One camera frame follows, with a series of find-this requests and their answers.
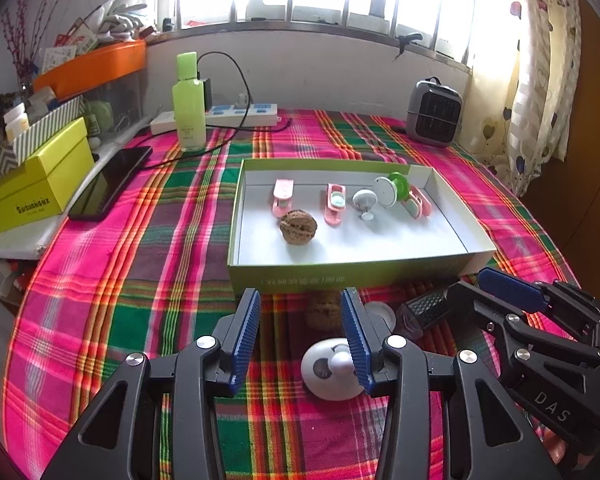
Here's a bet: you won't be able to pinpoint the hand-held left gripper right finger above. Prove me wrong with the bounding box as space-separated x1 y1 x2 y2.
340 287 563 480

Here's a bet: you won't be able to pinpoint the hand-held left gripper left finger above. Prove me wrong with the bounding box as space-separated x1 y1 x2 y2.
40 287 262 480

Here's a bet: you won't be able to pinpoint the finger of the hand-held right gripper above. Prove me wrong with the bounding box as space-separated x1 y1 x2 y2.
477 266 600 329
446 280 600 377

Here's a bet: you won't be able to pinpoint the white panda toy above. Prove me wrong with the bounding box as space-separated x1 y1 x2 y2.
300 337 363 402

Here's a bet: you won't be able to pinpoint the white round cap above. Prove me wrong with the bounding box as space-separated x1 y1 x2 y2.
365 301 398 328

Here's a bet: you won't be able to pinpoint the brown walnut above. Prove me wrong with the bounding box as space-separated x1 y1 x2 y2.
304 292 343 332
279 210 318 247

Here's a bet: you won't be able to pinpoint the green cardboard box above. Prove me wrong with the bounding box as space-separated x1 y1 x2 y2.
226 157 497 297

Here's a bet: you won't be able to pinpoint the pink plastic clip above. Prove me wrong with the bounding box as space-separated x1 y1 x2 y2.
271 178 295 218
400 185 432 219

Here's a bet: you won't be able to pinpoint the pink clip with teal pad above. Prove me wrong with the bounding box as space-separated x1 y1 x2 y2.
324 183 348 226

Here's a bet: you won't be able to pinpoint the white mushroom-shaped knob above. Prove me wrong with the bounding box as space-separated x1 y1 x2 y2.
351 189 379 222

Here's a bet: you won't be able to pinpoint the person's right hand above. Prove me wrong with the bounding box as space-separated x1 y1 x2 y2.
544 432 567 465

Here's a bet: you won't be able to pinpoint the pink green plaid tablecloth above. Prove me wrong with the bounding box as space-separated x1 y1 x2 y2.
2 107 581 480

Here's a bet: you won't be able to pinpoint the green and white spool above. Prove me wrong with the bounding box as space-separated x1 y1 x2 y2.
371 171 413 208

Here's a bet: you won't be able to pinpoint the grey small heater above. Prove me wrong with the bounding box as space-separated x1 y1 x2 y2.
405 78 465 148

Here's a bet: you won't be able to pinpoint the black smartphone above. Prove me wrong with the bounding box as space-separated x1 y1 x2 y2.
67 146 154 222

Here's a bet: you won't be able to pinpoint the heart print curtain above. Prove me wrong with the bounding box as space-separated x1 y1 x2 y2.
467 0 583 198

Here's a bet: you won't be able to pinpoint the white power strip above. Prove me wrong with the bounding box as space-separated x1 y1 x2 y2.
150 103 279 136

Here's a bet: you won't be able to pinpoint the green lotion bottle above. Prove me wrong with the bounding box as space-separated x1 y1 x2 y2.
172 51 207 150

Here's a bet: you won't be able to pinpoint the yellow-green shoe box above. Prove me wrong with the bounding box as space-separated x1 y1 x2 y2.
0 116 96 236

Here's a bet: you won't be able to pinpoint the clear plastic tank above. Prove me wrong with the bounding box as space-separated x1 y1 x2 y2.
82 67 148 146

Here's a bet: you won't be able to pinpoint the green fuzzy ball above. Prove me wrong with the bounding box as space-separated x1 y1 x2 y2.
87 100 116 131

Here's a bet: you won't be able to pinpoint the grey chevron striped box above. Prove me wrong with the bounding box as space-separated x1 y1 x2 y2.
0 95 86 191

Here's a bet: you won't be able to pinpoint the orange plastic lid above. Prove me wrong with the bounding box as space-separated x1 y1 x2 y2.
32 39 147 101

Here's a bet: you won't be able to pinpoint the small white jar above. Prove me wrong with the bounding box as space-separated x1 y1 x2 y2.
2 105 33 141

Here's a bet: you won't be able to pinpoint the printed paper card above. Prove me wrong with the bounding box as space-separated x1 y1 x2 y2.
40 45 81 68

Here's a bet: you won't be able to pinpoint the pile of white gloves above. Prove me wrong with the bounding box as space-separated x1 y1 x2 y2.
87 0 156 41

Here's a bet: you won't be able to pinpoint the dried pink flower branches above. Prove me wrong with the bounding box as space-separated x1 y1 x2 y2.
0 0 81 86

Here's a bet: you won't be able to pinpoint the black cable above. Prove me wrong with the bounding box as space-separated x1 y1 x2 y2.
142 51 293 171

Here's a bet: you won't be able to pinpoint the black window handle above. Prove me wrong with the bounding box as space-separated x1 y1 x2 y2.
394 32 425 63

